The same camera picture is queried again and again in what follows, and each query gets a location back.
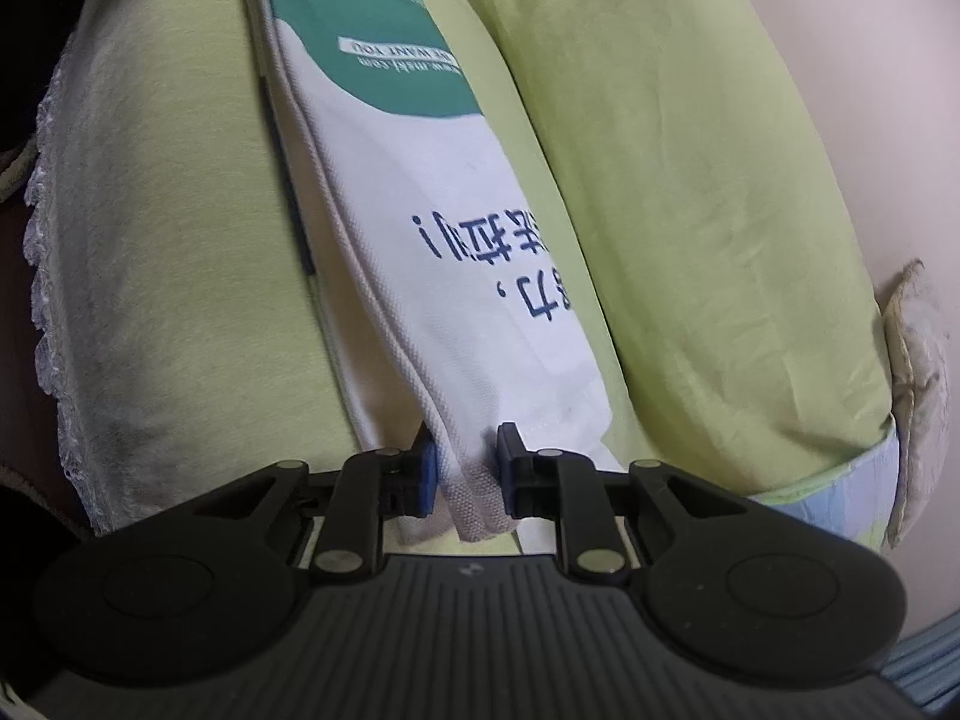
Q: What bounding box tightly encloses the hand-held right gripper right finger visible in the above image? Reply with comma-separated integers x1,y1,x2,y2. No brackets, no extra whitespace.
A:
496,422,740,586

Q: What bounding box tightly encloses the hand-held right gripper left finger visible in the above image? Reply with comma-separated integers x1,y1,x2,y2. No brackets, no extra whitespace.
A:
193,420,437,580

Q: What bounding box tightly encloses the white canvas shopping bag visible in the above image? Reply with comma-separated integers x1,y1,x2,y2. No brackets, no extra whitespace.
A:
241,0,642,545

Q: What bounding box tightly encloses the light blue printed sheet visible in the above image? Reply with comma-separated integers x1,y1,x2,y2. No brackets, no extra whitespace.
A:
742,424,901,552

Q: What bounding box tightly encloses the yellow-green pillow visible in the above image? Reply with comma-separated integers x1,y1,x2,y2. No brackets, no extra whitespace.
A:
446,0,897,503

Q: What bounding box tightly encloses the blue striped cloth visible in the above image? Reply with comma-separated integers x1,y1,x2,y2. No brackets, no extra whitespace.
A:
877,615,960,710

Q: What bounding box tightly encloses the cream worn cloth pad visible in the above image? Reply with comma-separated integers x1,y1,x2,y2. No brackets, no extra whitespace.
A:
881,261,952,550

